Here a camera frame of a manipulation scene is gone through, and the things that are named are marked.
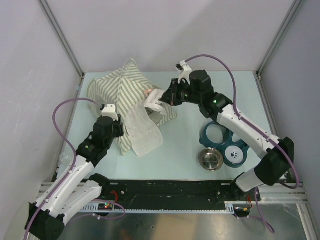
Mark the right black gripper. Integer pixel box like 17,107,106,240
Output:
158,79,202,107

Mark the green checked cushion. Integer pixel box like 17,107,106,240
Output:
147,110,165,127

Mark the striped green white pet tent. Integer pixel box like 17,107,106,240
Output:
86,58,178,157

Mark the stainless steel bowl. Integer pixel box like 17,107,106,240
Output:
198,147,224,172

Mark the teal double bowl stand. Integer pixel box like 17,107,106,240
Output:
199,121,250,168

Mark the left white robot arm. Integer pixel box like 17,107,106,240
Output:
24,113,124,240

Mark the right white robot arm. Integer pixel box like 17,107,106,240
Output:
160,70,294,201

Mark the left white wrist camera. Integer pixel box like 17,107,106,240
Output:
100,103,119,121

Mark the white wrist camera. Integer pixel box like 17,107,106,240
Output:
176,60,193,84
100,103,119,121

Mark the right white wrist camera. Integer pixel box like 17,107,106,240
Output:
176,60,193,84

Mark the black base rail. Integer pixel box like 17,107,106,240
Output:
89,174,248,210

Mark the white slotted cable duct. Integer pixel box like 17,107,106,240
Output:
79,202,250,215

